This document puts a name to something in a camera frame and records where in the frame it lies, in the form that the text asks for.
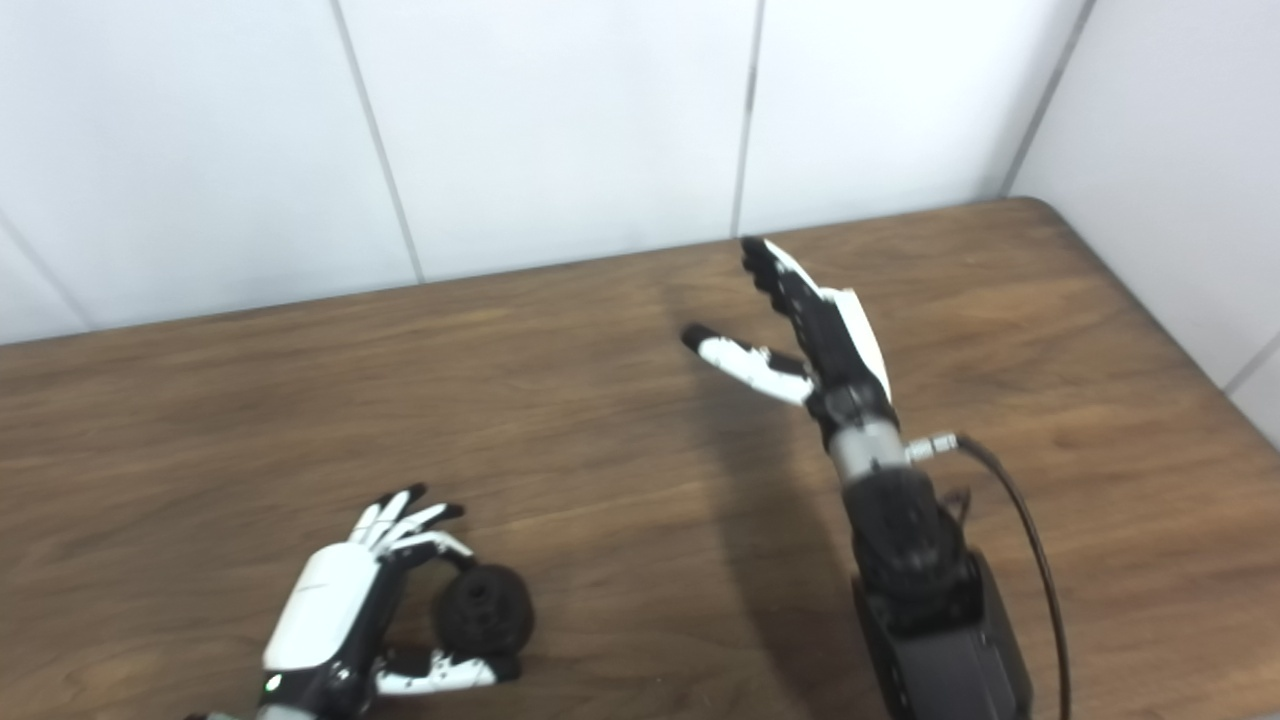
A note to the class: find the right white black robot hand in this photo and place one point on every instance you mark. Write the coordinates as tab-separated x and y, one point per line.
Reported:
840	350

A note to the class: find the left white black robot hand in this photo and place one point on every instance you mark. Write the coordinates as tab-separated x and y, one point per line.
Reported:
325	610

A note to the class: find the round black part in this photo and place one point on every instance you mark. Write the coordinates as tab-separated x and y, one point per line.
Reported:
485	615

